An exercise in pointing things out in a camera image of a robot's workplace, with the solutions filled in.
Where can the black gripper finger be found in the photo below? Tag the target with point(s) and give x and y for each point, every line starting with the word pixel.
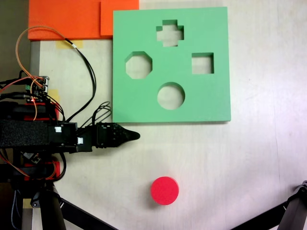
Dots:
pixel 121 141
pixel 122 131

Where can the red cylinder block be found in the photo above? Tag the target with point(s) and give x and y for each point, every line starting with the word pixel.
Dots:
pixel 164 191

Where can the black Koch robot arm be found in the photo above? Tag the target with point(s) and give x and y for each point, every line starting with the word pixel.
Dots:
pixel 28 136

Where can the orange foam block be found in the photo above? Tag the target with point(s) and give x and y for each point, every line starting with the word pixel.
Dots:
pixel 62 19

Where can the green shape sorter board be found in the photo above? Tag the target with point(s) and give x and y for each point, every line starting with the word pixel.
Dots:
pixel 134 107

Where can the yellow masking tape piece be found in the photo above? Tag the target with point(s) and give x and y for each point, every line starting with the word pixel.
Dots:
pixel 54 95
pixel 26 203
pixel 69 44

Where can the small circuit board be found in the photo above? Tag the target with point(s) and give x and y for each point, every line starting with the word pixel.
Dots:
pixel 38 87

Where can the black tripod leg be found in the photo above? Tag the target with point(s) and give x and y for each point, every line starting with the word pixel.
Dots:
pixel 295 213
pixel 51 215

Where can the red arm base plate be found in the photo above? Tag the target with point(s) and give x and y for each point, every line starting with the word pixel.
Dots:
pixel 56 169

